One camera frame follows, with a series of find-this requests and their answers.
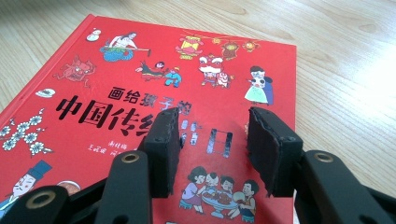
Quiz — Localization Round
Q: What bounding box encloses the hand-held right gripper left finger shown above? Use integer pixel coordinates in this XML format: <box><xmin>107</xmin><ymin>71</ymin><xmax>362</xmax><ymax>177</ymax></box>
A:
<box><xmin>144</xmin><ymin>106</ymin><xmax>181</xmax><ymax>199</ymax></box>

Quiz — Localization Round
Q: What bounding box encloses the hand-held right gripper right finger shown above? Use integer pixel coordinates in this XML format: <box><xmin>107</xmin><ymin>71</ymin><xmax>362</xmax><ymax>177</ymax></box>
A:
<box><xmin>247</xmin><ymin>106</ymin><xmax>304</xmax><ymax>198</ymax></box>

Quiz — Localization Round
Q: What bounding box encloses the red picture book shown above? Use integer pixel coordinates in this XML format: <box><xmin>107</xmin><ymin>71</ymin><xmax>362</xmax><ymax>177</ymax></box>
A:
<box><xmin>0</xmin><ymin>13</ymin><xmax>297</xmax><ymax>224</ymax></box>

